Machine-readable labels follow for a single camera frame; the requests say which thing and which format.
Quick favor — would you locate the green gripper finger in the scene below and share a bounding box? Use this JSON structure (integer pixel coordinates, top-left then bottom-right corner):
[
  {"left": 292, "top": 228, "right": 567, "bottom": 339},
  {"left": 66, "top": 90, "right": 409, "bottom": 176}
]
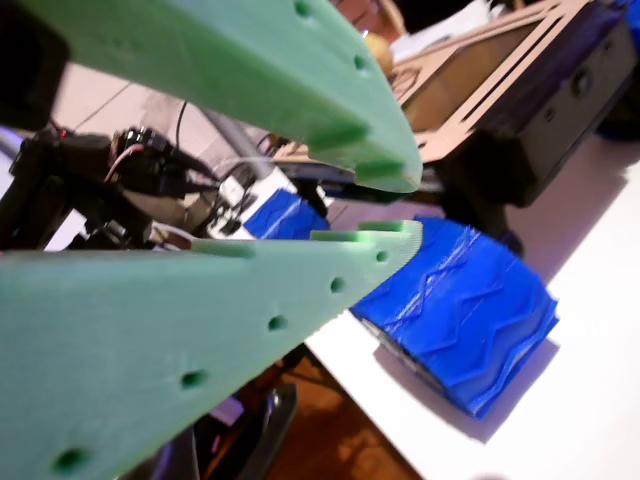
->
[
  {"left": 19, "top": 0, "right": 424, "bottom": 195},
  {"left": 0, "top": 220, "right": 425, "bottom": 480}
]

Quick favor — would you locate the blue treaded rover wheel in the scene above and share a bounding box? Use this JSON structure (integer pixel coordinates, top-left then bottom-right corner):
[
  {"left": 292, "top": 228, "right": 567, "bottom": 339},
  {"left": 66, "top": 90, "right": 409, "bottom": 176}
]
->
[
  {"left": 242, "top": 188, "right": 331, "bottom": 241},
  {"left": 349, "top": 215, "right": 560, "bottom": 420}
]

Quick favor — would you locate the wooden top rover body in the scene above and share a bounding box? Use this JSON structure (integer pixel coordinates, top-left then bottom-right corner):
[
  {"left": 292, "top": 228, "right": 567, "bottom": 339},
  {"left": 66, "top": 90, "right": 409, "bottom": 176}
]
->
[{"left": 394, "top": 0, "right": 640, "bottom": 209}]

